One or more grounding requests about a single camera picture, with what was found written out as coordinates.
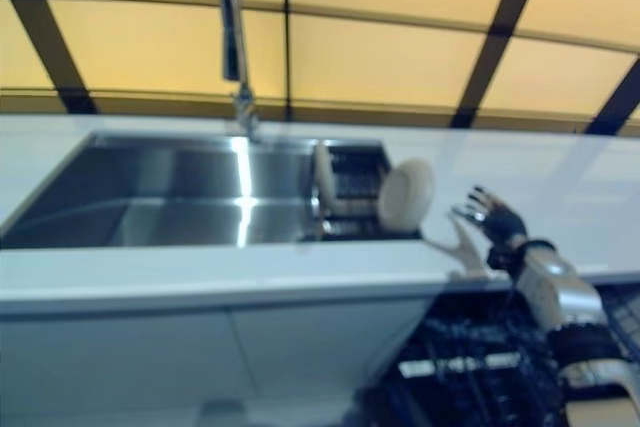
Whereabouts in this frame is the beige round plate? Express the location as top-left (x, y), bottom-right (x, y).
top-left (378, 157), bottom-right (435, 234)
top-left (312, 141), bottom-right (337, 222)

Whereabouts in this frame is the black sink drying rack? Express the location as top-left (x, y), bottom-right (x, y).
top-left (310, 142), bottom-right (426, 242)

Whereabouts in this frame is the stainless steel sink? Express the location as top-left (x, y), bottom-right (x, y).
top-left (0, 130), bottom-right (401, 251)

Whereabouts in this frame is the white cabinet door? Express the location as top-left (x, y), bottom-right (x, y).
top-left (0, 306), bottom-right (236, 427)
top-left (227, 296), bottom-right (436, 427)

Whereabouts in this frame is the chrome kitchen faucet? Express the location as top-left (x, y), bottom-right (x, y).
top-left (215, 0), bottom-right (264, 144)

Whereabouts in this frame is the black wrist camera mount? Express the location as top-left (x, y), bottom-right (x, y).
top-left (485, 239), bottom-right (526, 273)

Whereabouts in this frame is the dishwasher wire rack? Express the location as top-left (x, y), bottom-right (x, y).
top-left (349, 281), bottom-right (640, 427)

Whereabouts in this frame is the yellow panel window black frame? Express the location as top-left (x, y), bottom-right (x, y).
top-left (0, 0), bottom-right (640, 137)

